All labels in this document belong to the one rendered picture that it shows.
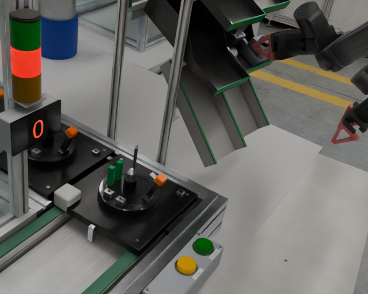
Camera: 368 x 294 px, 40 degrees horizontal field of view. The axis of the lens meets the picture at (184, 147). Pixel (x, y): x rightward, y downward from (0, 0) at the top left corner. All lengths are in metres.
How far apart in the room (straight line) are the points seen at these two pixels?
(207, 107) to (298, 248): 0.43
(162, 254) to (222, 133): 0.41
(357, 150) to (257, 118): 2.14
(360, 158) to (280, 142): 1.82
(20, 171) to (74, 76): 0.87
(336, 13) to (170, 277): 4.29
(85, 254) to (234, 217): 0.43
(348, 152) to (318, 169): 1.88
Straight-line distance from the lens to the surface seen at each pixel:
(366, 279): 2.65
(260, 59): 1.35
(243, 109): 1.46
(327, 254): 1.36
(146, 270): 1.05
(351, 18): 5.10
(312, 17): 1.17
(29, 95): 0.93
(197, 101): 1.32
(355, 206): 1.55
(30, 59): 0.90
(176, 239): 1.12
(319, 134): 3.60
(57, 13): 1.93
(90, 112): 1.68
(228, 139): 1.36
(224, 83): 1.23
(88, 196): 1.17
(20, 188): 1.09
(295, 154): 1.67
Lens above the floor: 1.74
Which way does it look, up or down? 34 degrees down
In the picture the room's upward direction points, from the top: 11 degrees clockwise
